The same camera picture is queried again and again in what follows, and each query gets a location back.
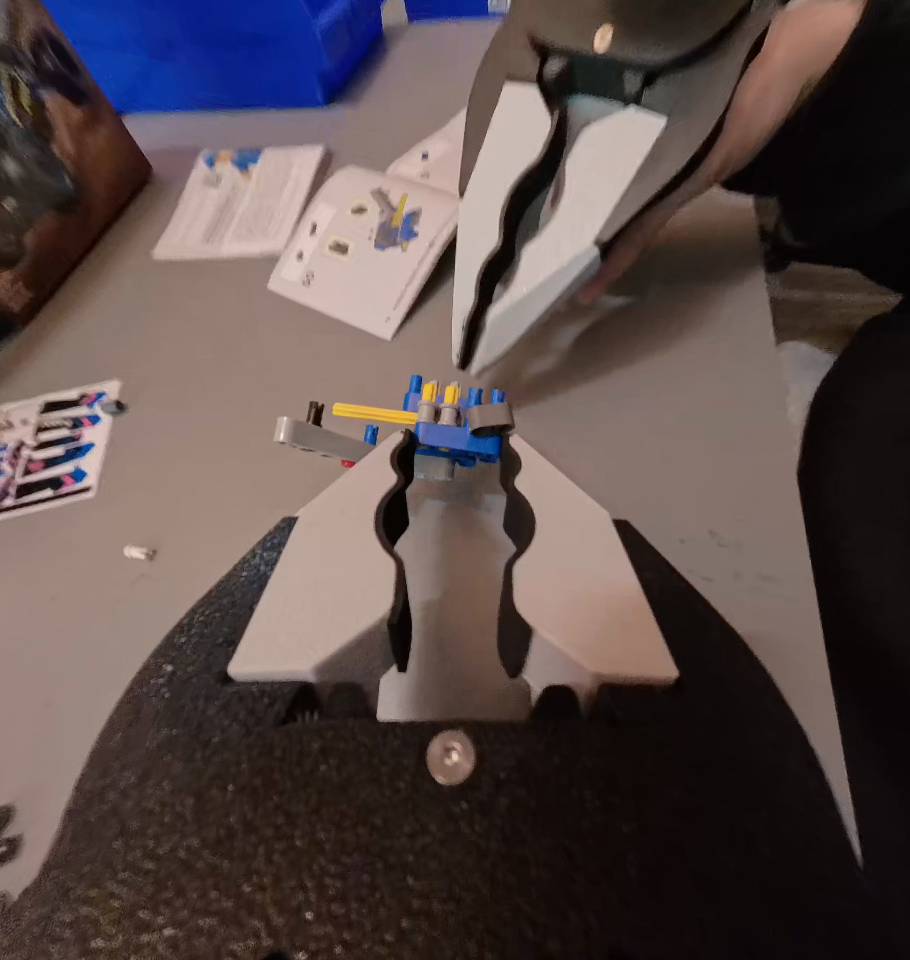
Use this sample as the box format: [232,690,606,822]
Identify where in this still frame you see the person's right forearm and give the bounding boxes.
[713,0,872,189]

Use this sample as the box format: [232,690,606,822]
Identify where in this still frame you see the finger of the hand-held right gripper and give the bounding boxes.
[470,101,669,378]
[452,78,570,372]

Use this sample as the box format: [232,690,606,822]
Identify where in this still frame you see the person's black shirt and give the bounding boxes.
[725,0,910,316]

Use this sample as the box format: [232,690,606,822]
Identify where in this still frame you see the open instruction booklet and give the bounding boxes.
[267,108,471,342]

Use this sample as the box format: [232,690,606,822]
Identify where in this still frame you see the person's right hand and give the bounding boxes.
[575,176,726,305]

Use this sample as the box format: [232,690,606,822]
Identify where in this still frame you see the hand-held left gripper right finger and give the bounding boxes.
[497,433,681,687]

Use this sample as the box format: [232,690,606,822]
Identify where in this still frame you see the blue plastic bin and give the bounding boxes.
[42,0,386,114]
[406,0,512,22]

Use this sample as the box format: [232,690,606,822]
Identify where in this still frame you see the lego sticker sheet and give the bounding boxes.
[0,378,124,528]

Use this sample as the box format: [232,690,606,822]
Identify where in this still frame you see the white text leaflet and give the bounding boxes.
[152,144,327,262]

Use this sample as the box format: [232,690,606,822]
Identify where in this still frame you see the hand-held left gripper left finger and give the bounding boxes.
[227,433,414,685]

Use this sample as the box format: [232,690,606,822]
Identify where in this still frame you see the blue lego assembly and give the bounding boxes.
[275,373,516,483]

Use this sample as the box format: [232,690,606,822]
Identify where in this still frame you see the dark printed lego box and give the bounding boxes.
[0,0,154,325]

